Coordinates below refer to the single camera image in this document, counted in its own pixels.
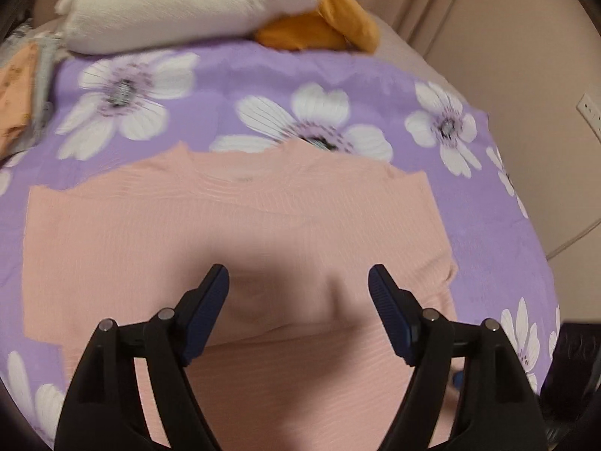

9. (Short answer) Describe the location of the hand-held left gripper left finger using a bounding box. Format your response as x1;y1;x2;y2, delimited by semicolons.
54;264;231;451

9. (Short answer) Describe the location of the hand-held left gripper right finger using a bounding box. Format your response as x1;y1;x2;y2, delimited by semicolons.
368;264;548;451

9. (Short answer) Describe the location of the pink knit sweater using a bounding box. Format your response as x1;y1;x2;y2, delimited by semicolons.
21;143;475;451

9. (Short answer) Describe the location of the purple floral blanket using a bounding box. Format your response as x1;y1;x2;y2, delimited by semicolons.
0;40;562;451

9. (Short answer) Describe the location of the orange cloth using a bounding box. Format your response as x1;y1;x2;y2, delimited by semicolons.
0;42;39;153

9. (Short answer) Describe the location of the white and orange plush toy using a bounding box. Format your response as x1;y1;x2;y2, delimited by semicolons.
55;0;381;54

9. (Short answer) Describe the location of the white wall socket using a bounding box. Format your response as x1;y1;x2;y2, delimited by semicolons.
577;93;601;138

